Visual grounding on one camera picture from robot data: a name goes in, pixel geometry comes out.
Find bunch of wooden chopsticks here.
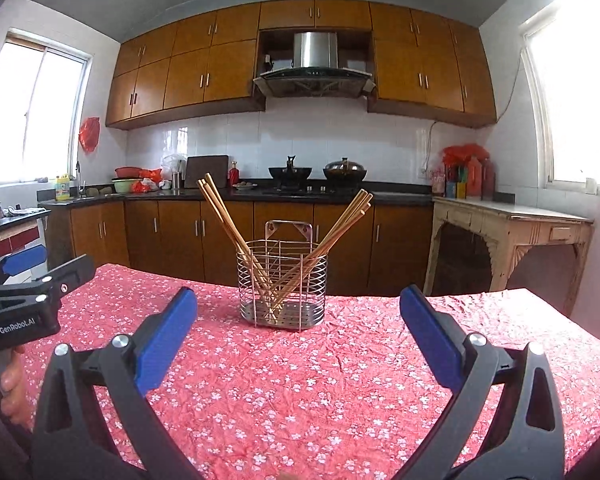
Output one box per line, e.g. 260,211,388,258
196,172,374,322

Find orange oil bottle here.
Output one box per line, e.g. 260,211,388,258
464,156,484,200

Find dark cutting board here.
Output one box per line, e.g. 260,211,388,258
184,155,230,189

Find brown base cabinets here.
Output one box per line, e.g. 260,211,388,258
70,200,434,297

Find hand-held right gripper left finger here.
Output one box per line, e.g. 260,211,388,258
31,287,201,480

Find red plastic bag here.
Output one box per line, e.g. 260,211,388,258
130,169,164,195

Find black kitchen countertop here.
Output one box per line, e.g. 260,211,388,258
37,180,434,209

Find metal wire utensil holder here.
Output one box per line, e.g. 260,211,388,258
236,220,329,332

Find colourful box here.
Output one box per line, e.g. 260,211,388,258
445,165,469,200

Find steel range hood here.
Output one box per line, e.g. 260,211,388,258
252,31,377,100

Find black frying pan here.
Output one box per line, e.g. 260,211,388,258
268,155,313,184

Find crumpled red bag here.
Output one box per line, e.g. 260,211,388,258
442,143,491,167

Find white cabinet with red stripe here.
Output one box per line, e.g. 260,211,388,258
0,207,51,269

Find dark sauce bottle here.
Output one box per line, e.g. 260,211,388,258
481,157,496,201

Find white plastic bag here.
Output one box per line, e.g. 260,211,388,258
161,152,189,181

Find white framed window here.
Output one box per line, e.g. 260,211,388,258
519,0,600,197

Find wok with lid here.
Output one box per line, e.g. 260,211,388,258
322,157,369,183

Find pale green basin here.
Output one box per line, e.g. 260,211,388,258
111,177,144,195

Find small brown wall cabinet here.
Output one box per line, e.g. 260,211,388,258
258,0,373,31

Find cream wooden side table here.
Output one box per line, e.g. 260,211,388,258
422,196,595,319

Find person's left hand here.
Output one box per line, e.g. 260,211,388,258
0,349,35,431

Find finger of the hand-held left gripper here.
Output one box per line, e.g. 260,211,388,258
29,254,97,307
0,244,49,289

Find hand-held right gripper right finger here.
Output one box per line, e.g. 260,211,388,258
395,284,566,480

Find large sliding window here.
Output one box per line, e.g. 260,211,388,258
0,27,94,187

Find red floral tablecloth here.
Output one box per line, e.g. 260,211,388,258
17,262,600,480

